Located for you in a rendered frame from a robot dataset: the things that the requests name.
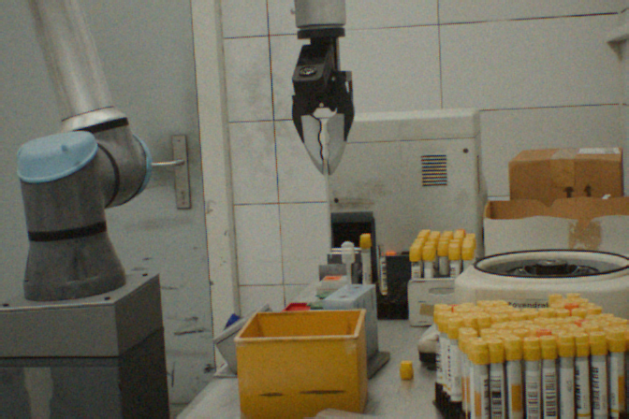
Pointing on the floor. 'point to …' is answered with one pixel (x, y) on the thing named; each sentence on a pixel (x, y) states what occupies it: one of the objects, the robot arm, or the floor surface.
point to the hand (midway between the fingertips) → (326, 166)
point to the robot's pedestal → (88, 384)
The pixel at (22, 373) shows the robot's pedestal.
